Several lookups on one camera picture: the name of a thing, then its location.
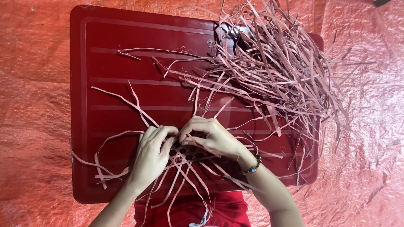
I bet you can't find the orange woven tarp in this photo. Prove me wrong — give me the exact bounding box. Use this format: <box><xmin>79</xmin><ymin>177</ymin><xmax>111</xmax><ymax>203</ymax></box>
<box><xmin>0</xmin><ymin>0</ymin><xmax>404</xmax><ymax>227</ymax></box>

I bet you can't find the loose pink strip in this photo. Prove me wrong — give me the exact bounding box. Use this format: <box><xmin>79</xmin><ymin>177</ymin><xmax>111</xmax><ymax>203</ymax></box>
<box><xmin>118</xmin><ymin>47</ymin><xmax>202</xmax><ymax>61</ymax></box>

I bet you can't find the person's left hand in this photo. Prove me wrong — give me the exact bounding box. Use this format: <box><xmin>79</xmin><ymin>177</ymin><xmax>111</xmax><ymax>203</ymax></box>
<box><xmin>129</xmin><ymin>125</ymin><xmax>179</xmax><ymax>190</ymax></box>

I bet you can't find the person's red clothing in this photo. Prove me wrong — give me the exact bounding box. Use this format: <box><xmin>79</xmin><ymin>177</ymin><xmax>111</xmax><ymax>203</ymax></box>
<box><xmin>134</xmin><ymin>191</ymin><xmax>252</xmax><ymax>227</ymax></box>

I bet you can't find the brown beaded bracelet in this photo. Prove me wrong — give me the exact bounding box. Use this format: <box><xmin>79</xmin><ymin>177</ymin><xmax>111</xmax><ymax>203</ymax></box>
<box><xmin>239</xmin><ymin>154</ymin><xmax>262</xmax><ymax>175</ymax></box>

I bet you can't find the dark red plastic board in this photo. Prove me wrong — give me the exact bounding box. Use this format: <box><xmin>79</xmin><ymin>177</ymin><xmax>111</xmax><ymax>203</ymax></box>
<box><xmin>70</xmin><ymin>5</ymin><xmax>324</xmax><ymax>204</ymax></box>

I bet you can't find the woven pink strip mat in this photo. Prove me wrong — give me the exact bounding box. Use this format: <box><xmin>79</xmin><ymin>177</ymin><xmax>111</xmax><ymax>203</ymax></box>
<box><xmin>70</xmin><ymin>80</ymin><xmax>284</xmax><ymax>227</ymax></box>

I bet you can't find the person's right hand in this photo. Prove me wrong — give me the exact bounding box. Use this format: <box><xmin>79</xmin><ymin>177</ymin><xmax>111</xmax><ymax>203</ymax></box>
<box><xmin>178</xmin><ymin>116</ymin><xmax>248</xmax><ymax>162</ymax></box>

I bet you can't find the pile of pink plastic strips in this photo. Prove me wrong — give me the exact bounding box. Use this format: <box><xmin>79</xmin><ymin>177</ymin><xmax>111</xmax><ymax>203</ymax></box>
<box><xmin>151</xmin><ymin>0</ymin><xmax>376</xmax><ymax>190</ymax></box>

